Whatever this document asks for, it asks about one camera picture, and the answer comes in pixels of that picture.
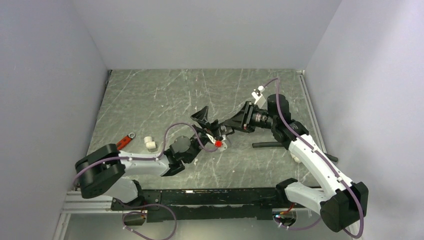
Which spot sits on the black foam tube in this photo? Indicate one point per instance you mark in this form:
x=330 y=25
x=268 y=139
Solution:
x=277 y=145

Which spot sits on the adjustable wrench red handle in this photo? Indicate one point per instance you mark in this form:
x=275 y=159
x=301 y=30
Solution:
x=125 y=141

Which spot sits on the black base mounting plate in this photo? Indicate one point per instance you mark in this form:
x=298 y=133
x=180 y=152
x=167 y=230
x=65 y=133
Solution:
x=261 y=203

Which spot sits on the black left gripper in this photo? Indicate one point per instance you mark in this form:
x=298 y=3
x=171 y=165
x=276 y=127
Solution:
x=201 y=117

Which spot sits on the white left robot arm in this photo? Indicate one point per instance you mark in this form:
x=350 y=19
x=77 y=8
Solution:
x=106 y=170

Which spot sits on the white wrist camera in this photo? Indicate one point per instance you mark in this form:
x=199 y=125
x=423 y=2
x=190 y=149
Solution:
x=221 y=142
x=257 y=94

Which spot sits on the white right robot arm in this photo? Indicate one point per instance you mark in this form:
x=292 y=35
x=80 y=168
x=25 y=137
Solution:
x=341 y=202

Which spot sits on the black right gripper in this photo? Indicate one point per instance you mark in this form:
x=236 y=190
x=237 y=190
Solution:
x=243 y=120

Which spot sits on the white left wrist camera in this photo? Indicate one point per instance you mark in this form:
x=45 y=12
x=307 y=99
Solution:
x=221 y=142

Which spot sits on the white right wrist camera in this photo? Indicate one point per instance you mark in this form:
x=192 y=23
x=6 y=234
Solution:
x=257 y=94

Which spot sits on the white pipe elbow left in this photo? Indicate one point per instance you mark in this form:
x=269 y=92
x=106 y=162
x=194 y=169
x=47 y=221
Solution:
x=150 y=144

